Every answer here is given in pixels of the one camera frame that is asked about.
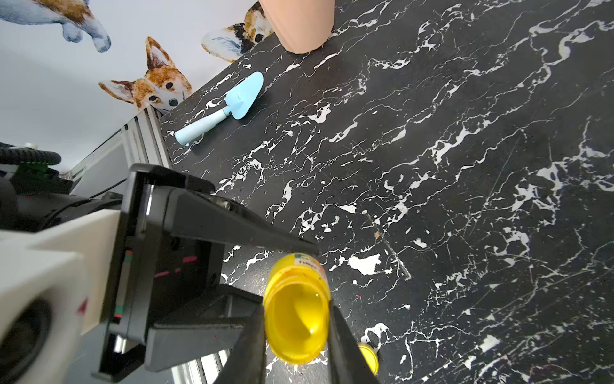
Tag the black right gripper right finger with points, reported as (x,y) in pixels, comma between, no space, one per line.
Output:
(346,363)

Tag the aluminium front rail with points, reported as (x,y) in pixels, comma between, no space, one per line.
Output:
(105,169)

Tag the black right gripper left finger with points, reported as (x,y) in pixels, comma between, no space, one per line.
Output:
(247,360)

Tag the yellow paint jar lid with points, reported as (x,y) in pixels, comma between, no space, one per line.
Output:
(370,356)

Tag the beige paper plant pot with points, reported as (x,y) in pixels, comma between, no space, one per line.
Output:
(301,26)

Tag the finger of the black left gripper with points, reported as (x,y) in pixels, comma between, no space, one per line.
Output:
(221,220)
(205,325)

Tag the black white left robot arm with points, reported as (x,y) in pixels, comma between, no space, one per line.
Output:
(35,198)

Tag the light blue silicone spatula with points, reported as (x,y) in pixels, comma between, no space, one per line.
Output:
(238,101)

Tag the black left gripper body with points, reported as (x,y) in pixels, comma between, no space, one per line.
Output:
(152,271)

